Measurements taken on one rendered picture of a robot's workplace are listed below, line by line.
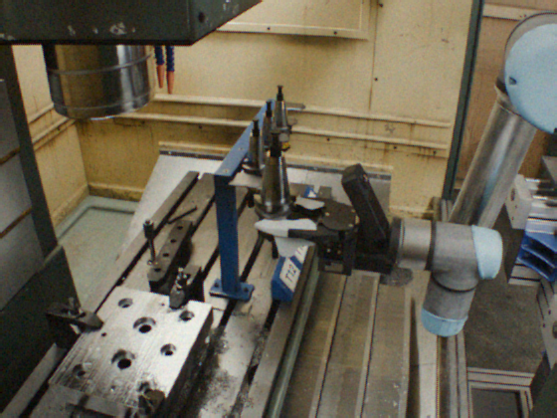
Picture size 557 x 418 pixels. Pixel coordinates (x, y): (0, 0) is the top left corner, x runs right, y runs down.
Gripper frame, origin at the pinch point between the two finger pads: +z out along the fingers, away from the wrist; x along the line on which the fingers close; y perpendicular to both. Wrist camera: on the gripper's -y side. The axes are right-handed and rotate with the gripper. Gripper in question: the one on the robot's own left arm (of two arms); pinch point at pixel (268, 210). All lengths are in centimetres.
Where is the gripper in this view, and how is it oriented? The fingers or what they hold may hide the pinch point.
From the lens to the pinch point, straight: 77.8
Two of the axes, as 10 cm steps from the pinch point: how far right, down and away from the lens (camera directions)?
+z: -9.7, -1.3, 1.9
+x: 2.4, -5.1, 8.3
